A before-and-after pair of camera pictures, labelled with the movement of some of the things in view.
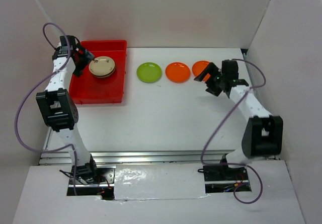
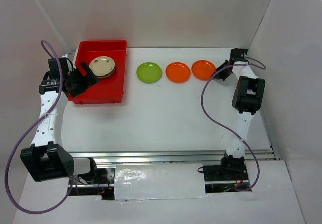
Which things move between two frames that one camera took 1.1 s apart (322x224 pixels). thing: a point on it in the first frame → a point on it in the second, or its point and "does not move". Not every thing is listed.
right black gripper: x=212 y=69 → x=221 y=76
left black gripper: x=78 y=69 → x=87 y=80
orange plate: x=198 y=66 does not move
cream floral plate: x=102 y=66 does not move
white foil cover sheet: x=132 y=181 does not move
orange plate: x=177 y=72 does not move
